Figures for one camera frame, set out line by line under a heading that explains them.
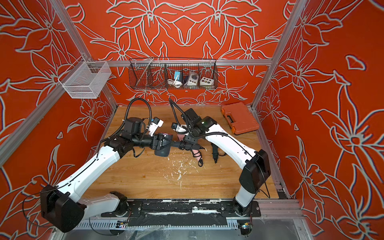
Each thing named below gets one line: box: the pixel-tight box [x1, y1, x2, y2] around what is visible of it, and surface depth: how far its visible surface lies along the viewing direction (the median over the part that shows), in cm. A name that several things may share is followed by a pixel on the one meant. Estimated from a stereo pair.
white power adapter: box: [187, 71, 199, 86], surface depth 93 cm
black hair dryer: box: [154, 133, 205, 157], surface depth 70 cm
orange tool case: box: [221, 102, 260, 135], surface depth 111 cm
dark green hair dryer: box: [211, 143, 219, 164], surface depth 92 cm
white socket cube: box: [199, 76, 214, 86], surface depth 96 cm
